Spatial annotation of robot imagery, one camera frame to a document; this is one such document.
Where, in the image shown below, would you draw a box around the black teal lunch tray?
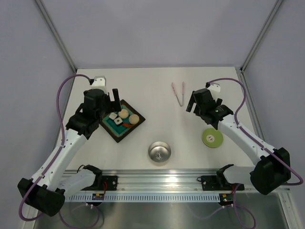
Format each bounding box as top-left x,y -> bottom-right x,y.
100,99 -> 146,143

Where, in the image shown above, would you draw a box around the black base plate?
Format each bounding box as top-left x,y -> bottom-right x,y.
82,175 -> 118,191
196,175 -> 237,191

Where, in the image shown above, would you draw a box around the white slotted cable duct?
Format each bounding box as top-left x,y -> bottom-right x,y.
66,193 -> 220,203

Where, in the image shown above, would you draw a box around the left aluminium frame post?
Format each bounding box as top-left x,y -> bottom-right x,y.
33,0 -> 77,73

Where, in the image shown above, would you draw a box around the beige bun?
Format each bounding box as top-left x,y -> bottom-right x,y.
118,109 -> 129,119
129,114 -> 140,125

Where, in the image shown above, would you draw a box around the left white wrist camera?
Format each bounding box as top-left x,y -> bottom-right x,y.
90,76 -> 108,94

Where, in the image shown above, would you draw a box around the steel round bowl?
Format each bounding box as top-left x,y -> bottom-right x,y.
148,141 -> 172,164

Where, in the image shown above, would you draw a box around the green round lid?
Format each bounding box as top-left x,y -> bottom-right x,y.
202,128 -> 224,148

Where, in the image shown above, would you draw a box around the sushi roll piece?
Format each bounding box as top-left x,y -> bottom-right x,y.
114,117 -> 123,125

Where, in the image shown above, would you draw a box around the aluminium frame post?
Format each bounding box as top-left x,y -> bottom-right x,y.
240,0 -> 285,73
33,0 -> 77,73

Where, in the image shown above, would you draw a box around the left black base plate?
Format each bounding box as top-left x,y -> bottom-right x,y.
82,175 -> 118,191

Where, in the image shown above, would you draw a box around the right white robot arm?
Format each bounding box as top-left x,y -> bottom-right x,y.
186,88 -> 291,195

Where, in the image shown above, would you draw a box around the aluminium mounting rail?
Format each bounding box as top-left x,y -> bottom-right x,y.
59,168 -> 290,193

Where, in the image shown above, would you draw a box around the beige bun right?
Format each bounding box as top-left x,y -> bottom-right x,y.
129,114 -> 140,125

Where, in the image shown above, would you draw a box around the pink metal tongs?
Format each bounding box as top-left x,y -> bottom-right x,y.
171,81 -> 186,107

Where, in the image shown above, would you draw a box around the right aluminium frame post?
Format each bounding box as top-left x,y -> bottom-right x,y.
240,0 -> 285,73

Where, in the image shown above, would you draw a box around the beige bun left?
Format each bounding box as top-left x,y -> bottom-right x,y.
118,109 -> 129,119

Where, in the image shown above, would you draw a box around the orange shrimp piece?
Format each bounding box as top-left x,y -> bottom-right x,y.
122,123 -> 133,128

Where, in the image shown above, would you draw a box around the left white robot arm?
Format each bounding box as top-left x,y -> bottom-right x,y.
17,89 -> 121,217

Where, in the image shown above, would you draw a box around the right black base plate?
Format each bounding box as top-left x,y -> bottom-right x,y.
196,175 -> 237,191

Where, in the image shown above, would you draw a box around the white rice triangle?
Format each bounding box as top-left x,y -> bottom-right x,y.
109,113 -> 118,120

